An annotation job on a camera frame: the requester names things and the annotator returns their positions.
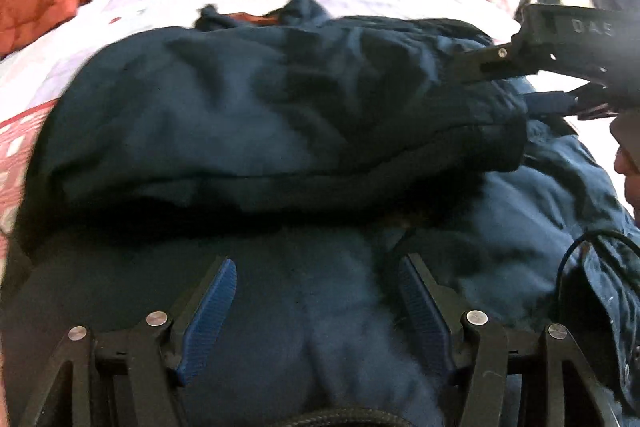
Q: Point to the person's right hand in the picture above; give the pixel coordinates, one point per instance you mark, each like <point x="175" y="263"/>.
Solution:
<point x="629" y="172"/>

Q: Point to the red checked mat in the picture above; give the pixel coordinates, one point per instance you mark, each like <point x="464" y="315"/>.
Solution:
<point x="17" y="147"/>

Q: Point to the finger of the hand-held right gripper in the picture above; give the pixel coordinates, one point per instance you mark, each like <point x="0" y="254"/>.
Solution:
<point x="552" y="102"/>
<point x="495" y="62"/>

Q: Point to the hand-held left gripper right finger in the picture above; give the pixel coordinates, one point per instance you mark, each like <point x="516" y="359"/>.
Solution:
<point x="422" y="312"/>

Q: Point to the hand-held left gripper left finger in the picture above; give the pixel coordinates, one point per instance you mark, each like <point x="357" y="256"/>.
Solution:
<point x="210" y="307"/>

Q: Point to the navy padded jacket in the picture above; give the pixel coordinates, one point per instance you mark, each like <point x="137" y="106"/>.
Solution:
<point x="280" y="117"/>

